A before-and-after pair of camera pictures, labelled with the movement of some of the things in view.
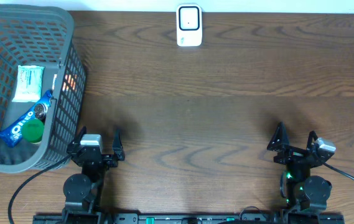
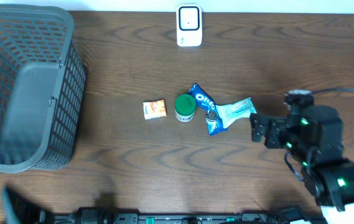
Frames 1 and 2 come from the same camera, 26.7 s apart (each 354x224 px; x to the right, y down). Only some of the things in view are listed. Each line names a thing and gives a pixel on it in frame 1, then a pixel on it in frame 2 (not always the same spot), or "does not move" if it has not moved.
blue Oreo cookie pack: x=12 y=135 to x=201 y=99
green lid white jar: x=32 y=130 to x=185 y=107
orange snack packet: x=70 y=82 to x=155 y=109
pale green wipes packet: x=29 y=83 to x=229 y=112
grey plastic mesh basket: x=11 y=35 does not move
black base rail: x=109 y=218 does not move
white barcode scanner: x=189 y=25 does not move
